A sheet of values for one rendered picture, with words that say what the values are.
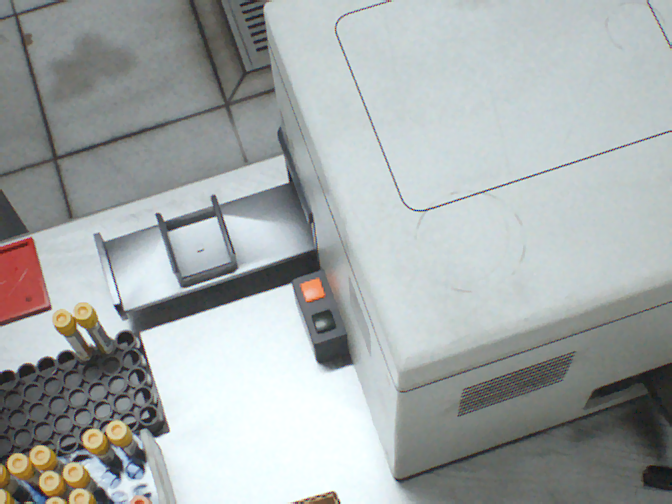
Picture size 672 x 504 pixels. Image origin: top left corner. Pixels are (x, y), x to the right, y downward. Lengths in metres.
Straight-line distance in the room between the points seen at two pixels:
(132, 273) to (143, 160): 1.09
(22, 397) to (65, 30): 1.31
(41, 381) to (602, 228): 0.50
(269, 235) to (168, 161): 1.09
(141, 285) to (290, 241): 0.13
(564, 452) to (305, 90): 0.39
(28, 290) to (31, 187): 1.05
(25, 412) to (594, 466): 0.46
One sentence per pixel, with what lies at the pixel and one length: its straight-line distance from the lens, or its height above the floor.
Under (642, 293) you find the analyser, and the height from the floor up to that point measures 1.17.
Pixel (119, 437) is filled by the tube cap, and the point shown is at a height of 0.99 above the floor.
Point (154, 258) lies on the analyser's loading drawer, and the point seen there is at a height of 0.91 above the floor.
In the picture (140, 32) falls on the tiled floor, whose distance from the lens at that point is 2.28.
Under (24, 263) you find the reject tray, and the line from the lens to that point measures 1.14.
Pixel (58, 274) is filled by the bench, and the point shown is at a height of 0.88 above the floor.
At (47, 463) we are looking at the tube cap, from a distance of 0.96.
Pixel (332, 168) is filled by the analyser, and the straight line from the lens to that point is 0.80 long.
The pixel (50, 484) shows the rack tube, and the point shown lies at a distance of 0.96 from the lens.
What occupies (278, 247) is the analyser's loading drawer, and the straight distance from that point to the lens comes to 1.06.
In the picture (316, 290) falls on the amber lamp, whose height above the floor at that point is 0.93.
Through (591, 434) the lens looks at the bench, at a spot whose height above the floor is 0.88.
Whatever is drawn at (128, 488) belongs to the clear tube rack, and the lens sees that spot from 0.99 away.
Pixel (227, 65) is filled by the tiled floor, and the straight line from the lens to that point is 2.22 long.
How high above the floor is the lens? 1.90
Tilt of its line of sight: 68 degrees down
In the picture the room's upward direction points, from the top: 6 degrees counter-clockwise
